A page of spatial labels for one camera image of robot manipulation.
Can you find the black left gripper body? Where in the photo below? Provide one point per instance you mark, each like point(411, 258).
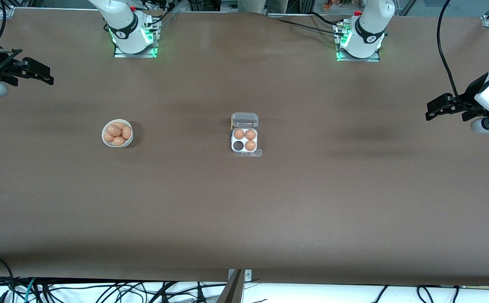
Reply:
point(469, 99)

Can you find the clear plastic egg carton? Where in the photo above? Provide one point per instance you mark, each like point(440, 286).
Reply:
point(244, 119)

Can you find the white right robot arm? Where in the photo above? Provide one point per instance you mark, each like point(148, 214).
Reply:
point(122, 21)

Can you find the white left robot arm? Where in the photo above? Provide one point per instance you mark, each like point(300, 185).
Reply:
point(370, 25)

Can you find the white bowl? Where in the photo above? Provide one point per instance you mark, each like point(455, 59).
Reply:
point(105, 141)

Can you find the person legs beige trousers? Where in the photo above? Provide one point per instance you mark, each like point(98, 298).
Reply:
point(261, 5)

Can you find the dark grey pole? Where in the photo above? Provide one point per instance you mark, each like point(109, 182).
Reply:
point(231, 292)

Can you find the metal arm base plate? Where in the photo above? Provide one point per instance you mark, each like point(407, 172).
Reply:
point(149, 53)
point(342, 57)

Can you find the small metal bracket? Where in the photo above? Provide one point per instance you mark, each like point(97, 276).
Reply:
point(247, 275)

